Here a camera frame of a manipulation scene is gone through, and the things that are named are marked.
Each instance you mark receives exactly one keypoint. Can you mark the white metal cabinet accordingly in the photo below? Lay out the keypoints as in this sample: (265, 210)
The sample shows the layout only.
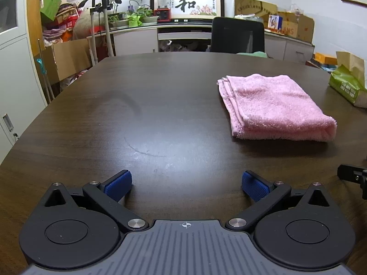
(17, 71)

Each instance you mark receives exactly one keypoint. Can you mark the pink towel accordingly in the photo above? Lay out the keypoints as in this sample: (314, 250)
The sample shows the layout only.
(272, 108)

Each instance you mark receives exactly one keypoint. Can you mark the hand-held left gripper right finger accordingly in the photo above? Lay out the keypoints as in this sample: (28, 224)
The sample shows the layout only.
(253, 186)

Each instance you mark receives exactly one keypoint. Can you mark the framed flower calligraphy picture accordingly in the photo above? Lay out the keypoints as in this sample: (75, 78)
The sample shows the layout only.
(195, 4)

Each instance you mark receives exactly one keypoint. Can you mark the small blue printed box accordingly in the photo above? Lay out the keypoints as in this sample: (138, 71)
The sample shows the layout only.
(274, 22)

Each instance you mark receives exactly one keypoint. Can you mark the small potted plant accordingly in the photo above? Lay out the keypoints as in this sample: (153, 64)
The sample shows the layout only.
(149, 17)

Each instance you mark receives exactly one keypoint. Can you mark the large plain cardboard box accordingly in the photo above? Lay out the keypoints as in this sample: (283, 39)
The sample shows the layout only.
(71, 57)

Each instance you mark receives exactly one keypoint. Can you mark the green cushion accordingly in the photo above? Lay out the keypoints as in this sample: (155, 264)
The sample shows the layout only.
(255, 54)

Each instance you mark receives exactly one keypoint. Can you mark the blender with red base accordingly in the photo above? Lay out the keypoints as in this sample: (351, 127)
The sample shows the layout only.
(162, 14)

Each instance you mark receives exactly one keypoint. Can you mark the tall potted plant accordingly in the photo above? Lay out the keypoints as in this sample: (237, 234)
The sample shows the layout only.
(117, 23)

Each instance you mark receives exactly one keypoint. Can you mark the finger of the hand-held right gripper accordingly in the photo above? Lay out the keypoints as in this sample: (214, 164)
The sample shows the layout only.
(348, 173)

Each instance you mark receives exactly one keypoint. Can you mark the green tissue pack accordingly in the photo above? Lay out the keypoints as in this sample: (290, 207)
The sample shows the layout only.
(344, 83)

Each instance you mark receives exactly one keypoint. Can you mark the orange box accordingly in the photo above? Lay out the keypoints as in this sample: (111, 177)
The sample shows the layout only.
(324, 58)

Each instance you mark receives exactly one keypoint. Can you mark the white plastic bag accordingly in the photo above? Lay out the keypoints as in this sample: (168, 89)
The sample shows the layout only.
(296, 9)

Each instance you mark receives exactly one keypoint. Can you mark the white metal walking aid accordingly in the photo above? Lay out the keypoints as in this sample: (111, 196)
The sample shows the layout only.
(93, 40)

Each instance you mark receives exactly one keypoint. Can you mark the black office chair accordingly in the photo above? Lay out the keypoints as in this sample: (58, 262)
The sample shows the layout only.
(229, 34)

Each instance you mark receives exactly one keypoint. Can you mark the pile of cloths and boxes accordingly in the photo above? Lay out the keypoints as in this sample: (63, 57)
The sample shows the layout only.
(57, 31)

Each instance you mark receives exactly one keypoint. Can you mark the green cardboard box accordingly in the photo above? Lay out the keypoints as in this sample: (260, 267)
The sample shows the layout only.
(51, 4)

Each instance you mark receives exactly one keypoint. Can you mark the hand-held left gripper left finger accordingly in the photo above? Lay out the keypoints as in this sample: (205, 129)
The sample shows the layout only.
(119, 183)

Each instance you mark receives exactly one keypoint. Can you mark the green gift bag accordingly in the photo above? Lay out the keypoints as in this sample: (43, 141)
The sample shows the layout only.
(134, 21)

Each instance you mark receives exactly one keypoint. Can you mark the cardboard box with red print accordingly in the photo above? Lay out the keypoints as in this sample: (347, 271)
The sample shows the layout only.
(304, 25)

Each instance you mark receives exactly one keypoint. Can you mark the bags under counter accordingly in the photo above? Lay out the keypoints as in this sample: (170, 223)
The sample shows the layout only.
(183, 45)

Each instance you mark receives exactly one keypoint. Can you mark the wooden shelving unit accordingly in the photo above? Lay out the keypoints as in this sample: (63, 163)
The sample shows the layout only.
(33, 20)

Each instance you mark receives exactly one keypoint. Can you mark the white counter cabinet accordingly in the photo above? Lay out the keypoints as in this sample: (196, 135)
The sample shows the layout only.
(132, 41)

